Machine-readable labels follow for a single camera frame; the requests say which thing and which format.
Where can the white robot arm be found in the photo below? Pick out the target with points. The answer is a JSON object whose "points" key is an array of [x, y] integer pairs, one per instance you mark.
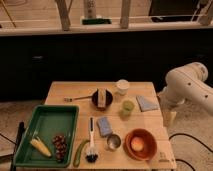
{"points": [[185, 83]]}

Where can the green plastic tray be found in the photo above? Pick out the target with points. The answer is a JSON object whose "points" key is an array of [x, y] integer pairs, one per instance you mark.
{"points": [[46, 122]]}

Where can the wooden block on plate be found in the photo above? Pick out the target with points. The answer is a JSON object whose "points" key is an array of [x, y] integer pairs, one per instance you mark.
{"points": [[101, 98]]}

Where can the dark round plate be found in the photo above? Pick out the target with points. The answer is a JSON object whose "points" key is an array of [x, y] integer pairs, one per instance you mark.
{"points": [[109, 99]]}

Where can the white paper cup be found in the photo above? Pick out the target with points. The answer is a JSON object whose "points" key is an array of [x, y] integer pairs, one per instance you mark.
{"points": [[122, 86]]}

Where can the green plastic cup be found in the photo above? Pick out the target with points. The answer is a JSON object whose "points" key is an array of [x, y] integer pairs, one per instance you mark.
{"points": [[127, 108]]}

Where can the blue sponge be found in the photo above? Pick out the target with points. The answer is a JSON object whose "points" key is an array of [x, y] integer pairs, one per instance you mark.
{"points": [[104, 127]]}

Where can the blue grey cloth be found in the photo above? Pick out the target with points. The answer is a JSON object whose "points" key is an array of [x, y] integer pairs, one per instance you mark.
{"points": [[145, 104]]}

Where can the small metal cup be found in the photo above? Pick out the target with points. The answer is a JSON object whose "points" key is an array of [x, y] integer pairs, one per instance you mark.
{"points": [[113, 142]]}

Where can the peach fruit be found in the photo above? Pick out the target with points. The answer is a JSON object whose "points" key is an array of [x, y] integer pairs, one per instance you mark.
{"points": [[137, 144]]}

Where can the orange bowl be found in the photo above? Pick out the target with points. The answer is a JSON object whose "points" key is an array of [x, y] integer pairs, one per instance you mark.
{"points": [[149, 145]]}

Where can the dark red grape bunch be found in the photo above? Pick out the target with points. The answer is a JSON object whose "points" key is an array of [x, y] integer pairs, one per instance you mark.
{"points": [[60, 145]]}

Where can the green chili pepper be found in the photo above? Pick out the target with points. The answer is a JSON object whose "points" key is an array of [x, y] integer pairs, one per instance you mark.
{"points": [[77, 157]]}

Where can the yellow corn cob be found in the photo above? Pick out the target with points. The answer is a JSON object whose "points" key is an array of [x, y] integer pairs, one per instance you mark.
{"points": [[38, 144]]}

